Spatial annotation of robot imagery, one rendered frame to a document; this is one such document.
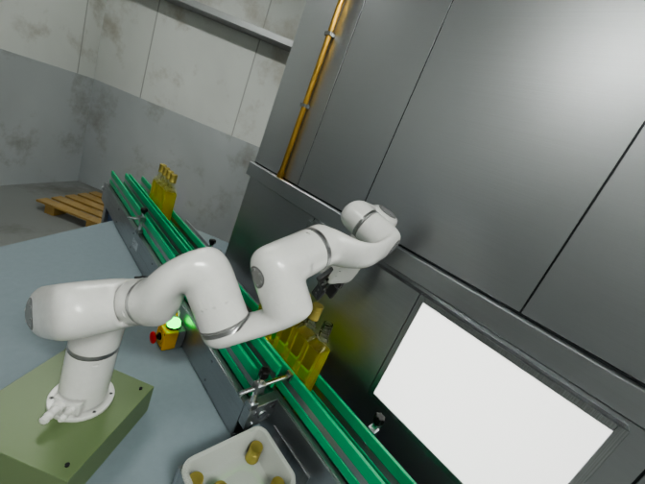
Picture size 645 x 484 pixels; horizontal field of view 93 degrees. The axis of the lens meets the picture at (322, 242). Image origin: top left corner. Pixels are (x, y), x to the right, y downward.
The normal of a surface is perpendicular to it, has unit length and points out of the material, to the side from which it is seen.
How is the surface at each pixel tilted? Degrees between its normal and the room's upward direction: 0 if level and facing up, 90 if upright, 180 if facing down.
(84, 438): 1
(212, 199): 90
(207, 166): 90
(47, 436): 1
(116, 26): 90
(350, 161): 90
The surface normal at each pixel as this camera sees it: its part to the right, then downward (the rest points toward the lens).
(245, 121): -0.11, 0.25
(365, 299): -0.67, -0.05
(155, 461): 0.36, -0.89
